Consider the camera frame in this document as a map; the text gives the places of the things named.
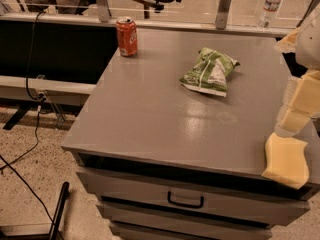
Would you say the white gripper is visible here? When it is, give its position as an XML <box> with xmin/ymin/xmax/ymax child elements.
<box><xmin>274</xmin><ymin>4</ymin><xmax>320</xmax><ymax>137</ymax></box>

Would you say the yellow sponge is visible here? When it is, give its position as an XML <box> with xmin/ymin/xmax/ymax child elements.
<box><xmin>262</xmin><ymin>133</ymin><xmax>309</xmax><ymax>189</ymax></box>

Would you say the green jalapeno chip bag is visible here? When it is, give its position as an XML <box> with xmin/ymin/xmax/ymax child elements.
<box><xmin>179</xmin><ymin>47</ymin><xmax>240</xmax><ymax>97</ymax></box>

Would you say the clear plastic water bottle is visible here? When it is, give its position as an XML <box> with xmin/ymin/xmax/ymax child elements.
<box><xmin>257</xmin><ymin>0</ymin><xmax>282</xmax><ymax>29</ymax></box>

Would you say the grey drawer cabinet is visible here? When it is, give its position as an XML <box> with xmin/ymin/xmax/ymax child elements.
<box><xmin>63</xmin><ymin>29</ymin><xmax>319</xmax><ymax>240</ymax></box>

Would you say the orange soda can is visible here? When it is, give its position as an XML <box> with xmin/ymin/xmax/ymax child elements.
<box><xmin>116</xmin><ymin>17</ymin><xmax>138</xmax><ymax>57</ymax></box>

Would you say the black metal stand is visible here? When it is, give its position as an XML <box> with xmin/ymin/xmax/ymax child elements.
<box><xmin>0</xmin><ymin>182</ymin><xmax>69</xmax><ymax>240</ymax></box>

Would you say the grey metal rail post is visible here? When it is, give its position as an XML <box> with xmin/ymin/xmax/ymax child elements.
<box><xmin>96</xmin><ymin>0</ymin><xmax>111</xmax><ymax>22</ymax></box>
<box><xmin>215</xmin><ymin>0</ymin><xmax>232</xmax><ymax>30</ymax></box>

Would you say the black drawer handle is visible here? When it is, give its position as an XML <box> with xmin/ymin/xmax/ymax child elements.
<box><xmin>167</xmin><ymin>191</ymin><xmax>204</xmax><ymax>209</ymax></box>

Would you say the black power cable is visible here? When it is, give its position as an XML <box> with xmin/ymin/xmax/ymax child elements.
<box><xmin>0</xmin><ymin>10</ymin><xmax>64</xmax><ymax>240</ymax></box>

